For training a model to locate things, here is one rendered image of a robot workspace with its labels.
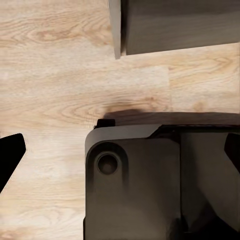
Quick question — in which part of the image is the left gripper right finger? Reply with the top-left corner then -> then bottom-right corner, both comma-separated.
224,133 -> 240,173

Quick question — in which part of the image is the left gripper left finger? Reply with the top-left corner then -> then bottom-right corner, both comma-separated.
0,133 -> 26,193

